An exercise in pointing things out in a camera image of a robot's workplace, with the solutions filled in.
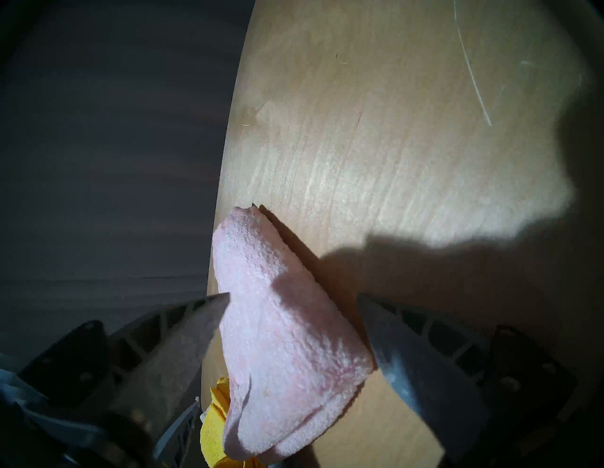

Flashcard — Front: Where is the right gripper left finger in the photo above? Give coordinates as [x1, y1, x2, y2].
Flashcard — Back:
[17, 292, 231, 449]

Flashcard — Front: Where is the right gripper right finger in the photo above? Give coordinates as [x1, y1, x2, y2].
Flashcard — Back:
[357, 293, 580, 468]

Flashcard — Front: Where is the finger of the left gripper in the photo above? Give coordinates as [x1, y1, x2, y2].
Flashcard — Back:
[152, 398, 202, 468]

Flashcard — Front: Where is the yellow terry towel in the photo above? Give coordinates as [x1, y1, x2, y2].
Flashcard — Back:
[199, 376, 267, 468]

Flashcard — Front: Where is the pink terry towel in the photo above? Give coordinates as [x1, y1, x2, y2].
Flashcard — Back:
[211, 205, 377, 465]

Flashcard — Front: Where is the grey pleated curtain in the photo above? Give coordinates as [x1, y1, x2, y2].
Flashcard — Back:
[0, 0, 258, 468]

